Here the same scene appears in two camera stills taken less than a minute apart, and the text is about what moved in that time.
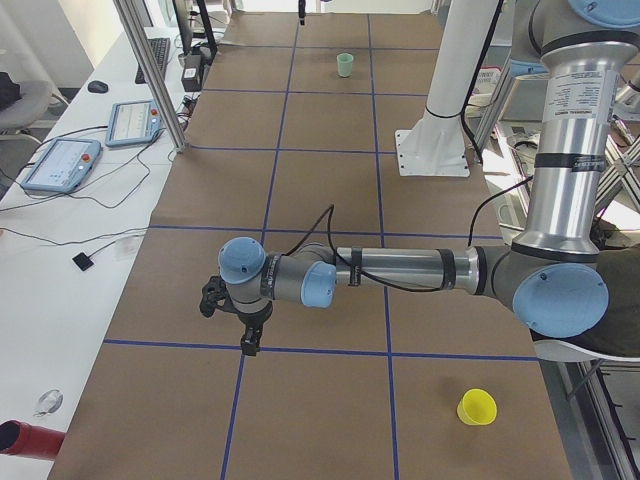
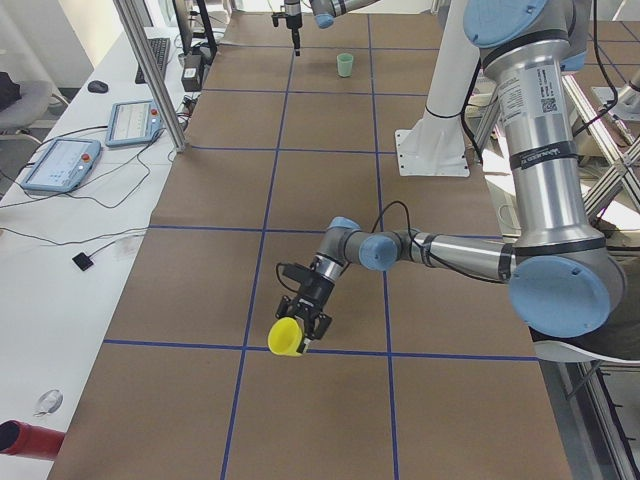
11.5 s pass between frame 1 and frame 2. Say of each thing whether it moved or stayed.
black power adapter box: stayed
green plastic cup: stayed
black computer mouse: stayed
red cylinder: stayed
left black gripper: moved
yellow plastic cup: moved
